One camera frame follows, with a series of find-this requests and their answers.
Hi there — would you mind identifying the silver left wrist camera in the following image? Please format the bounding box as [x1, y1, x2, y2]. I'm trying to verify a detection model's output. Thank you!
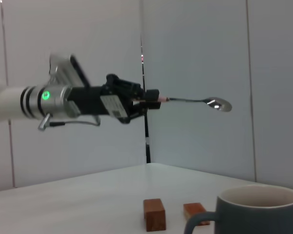
[48, 54, 92, 89]

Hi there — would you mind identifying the pink handled metal spoon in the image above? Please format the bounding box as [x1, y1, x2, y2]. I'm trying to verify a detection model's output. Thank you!
[158, 96, 232, 113]

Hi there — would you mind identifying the notched brown wooden block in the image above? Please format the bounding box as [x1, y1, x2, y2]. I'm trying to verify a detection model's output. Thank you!
[143, 198, 167, 232]

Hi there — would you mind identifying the grey ceramic mug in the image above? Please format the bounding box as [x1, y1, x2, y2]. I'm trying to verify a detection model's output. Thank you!
[183, 184, 293, 234]

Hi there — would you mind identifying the flat stained wooden block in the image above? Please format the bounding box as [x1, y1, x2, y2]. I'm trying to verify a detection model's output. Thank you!
[183, 202, 210, 227]

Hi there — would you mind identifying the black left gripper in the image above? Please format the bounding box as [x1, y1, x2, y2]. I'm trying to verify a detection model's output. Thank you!
[68, 74, 161, 125]

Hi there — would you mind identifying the left gripper cable with plug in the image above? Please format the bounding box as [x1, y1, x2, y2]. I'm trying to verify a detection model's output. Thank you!
[38, 113, 101, 131]

